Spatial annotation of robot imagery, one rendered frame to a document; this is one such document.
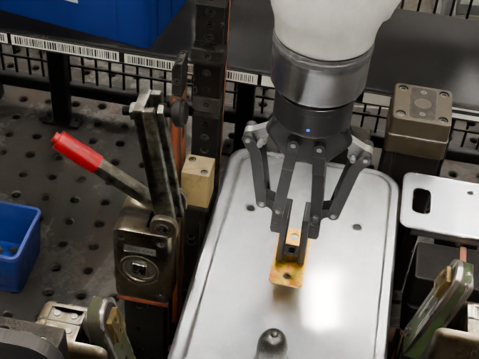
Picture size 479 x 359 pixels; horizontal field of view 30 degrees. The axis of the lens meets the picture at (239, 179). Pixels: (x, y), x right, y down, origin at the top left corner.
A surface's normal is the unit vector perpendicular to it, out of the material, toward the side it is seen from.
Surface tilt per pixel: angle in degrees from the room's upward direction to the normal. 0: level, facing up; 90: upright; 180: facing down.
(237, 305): 0
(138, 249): 90
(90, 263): 0
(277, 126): 90
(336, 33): 95
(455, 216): 0
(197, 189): 90
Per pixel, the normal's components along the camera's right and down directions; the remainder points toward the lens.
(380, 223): 0.06, -0.73
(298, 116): -0.47, 0.59
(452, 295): -0.19, 0.67
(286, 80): -0.70, 0.47
